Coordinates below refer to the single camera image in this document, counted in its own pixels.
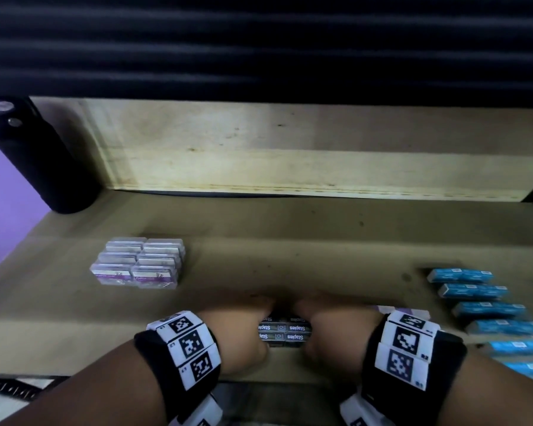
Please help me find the black water bottle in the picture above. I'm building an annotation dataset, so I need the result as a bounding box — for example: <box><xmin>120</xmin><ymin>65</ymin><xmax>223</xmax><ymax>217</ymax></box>
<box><xmin>0</xmin><ymin>96</ymin><xmax>102</xmax><ymax>214</ymax></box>

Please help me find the row of blue boxes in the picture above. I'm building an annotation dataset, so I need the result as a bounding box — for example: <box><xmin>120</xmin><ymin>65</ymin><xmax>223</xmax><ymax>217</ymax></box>
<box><xmin>426</xmin><ymin>268</ymin><xmax>533</xmax><ymax>378</ymax></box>

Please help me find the wooden back board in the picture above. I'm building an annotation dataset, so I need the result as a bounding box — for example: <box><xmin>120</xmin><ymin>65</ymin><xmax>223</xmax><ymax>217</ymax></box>
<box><xmin>29</xmin><ymin>97</ymin><xmax>533</xmax><ymax>203</ymax></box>

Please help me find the white purple box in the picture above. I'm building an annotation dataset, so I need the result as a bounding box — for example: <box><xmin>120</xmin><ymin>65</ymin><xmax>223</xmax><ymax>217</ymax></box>
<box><xmin>373</xmin><ymin>305</ymin><xmax>431</xmax><ymax>322</ymax></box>

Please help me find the black right wristband with markers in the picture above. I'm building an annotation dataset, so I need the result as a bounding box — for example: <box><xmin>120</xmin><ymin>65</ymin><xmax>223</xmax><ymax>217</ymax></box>
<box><xmin>339</xmin><ymin>309</ymin><xmax>468</xmax><ymax>426</ymax></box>

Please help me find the black perforated metal strip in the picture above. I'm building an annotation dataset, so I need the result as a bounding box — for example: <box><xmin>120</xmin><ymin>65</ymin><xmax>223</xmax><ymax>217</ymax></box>
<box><xmin>0</xmin><ymin>375</ymin><xmax>67</xmax><ymax>401</ymax></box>

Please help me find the black wristband with markers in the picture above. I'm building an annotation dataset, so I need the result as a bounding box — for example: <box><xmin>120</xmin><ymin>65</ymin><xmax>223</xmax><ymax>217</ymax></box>
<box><xmin>339</xmin><ymin>309</ymin><xmax>468</xmax><ymax>426</ymax></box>
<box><xmin>134</xmin><ymin>310</ymin><xmax>224</xmax><ymax>426</ymax></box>

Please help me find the person's left forearm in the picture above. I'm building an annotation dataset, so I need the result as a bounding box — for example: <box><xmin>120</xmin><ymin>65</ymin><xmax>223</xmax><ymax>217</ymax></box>
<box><xmin>0</xmin><ymin>338</ymin><xmax>214</xmax><ymax>426</ymax></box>

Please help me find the stack of black staple boxes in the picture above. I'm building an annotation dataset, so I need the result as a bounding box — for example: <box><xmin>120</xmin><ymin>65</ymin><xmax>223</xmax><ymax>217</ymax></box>
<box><xmin>257</xmin><ymin>309</ymin><xmax>314</xmax><ymax>349</ymax></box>

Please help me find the person's right hand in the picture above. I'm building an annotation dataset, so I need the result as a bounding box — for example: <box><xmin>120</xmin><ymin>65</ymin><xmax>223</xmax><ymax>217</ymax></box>
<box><xmin>292</xmin><ymin>296</ymin><xmax>383</xmax><ymax>383</ymax></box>

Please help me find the person's left hand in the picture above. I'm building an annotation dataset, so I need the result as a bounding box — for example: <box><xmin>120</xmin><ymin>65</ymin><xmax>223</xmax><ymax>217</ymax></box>
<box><xmin>197</xmin><ymin>296</ymin><xmax>277</xmax><ymax>377</ymax></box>

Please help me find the stack of purple-label clear boxes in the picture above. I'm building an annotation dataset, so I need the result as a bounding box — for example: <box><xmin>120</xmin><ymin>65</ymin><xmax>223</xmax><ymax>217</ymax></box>
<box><xmin>90</xmin><ymin>237</ymin><xmax>186</xmax><ymax>290</ymax></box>

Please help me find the dark corrugated shutter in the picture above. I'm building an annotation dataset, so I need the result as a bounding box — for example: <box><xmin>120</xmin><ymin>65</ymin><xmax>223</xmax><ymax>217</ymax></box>
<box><xmin>0</xmin><ymin>0</ymin><xmax>533</xmax><ymax>105</ymax></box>

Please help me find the person's right forearm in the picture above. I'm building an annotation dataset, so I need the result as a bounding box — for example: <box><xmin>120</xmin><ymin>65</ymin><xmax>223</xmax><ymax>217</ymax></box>
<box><xmin>422</xmin><ymin>347</ymin><xmax>533</xmax><ymax>426</ymax></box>

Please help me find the black left wristband with markers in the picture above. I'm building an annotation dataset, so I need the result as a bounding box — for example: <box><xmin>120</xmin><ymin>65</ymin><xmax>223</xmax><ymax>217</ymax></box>
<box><xmin>134</xmin><ymin>310</ymin><xmax>224</xmax><ymax>426</ymax></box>

